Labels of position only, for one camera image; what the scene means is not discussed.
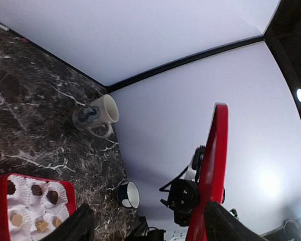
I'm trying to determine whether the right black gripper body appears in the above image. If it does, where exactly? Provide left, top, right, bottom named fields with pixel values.
left=160, top=178, right=200, bottom=226

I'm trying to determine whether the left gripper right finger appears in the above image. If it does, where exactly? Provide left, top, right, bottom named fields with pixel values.
left=204, top=201, right=266, bottom=241

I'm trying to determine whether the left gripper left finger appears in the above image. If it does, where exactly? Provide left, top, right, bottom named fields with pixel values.
left=41, top=203, right=95, bottom=241

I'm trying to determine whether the red box lid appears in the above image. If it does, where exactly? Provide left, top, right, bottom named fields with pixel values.
left=186, top=103, right=228, bottom=241

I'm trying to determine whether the dark chocolate piece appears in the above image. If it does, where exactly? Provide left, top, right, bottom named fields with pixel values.
left=7, top=180, right=16, bottom=195
left=46, top=190, right=59, bottom=205
left=31, top=184, right=43, bottom=196

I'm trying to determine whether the red box with paper cups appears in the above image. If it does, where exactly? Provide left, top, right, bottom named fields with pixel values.
left=0, top=173, right=77, bottom=240

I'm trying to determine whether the tan round chocolate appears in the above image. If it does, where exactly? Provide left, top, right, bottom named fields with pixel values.
left=53, top=217, right=63, bottom=228

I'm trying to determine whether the tan crown chocolate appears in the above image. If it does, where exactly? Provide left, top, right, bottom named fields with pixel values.
left=10, top=214, right=23, bottom=227

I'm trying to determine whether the white and dark bowl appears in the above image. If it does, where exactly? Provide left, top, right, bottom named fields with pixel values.
left=116, top=181, right=140, bottom=209

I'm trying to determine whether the cream ceramic mug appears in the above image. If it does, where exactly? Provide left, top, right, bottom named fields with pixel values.
left=72, top=94, right=119, bottom=139

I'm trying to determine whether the right black frame post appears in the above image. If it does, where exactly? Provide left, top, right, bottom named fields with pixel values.
left=106, top=36, right=264, bottom=93

